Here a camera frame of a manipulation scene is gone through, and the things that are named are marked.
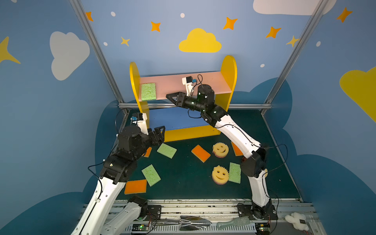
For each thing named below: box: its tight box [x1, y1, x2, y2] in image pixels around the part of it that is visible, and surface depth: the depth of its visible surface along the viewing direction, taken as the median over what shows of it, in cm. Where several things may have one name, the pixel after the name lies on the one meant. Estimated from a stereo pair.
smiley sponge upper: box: [212, 141, 230, 159], surface depth 98 cm
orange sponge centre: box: [190, 144, 212, 164], surface depth 98 cm
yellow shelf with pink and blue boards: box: [129, 55, 238, 142], surface depth 76 cm
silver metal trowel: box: [151, 215, 212, 231], surface depth 72 cm
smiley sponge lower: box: [211, 164, 230, 186], surface depth 86 cm
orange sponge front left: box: [124, 179, 148, 195], surface depth 84 cm
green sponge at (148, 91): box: [141, 82, 157, 101], surface depth 72 cm
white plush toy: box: [284, 211, 310, 232], surface depth 72 cm
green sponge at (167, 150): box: [156, 142, 178, 159], surface depth 98 cm
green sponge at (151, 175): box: [141, 164, 162, 187], surface depth 88 cm
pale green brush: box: [216, 216, 251, 230], surface depth 73 cm
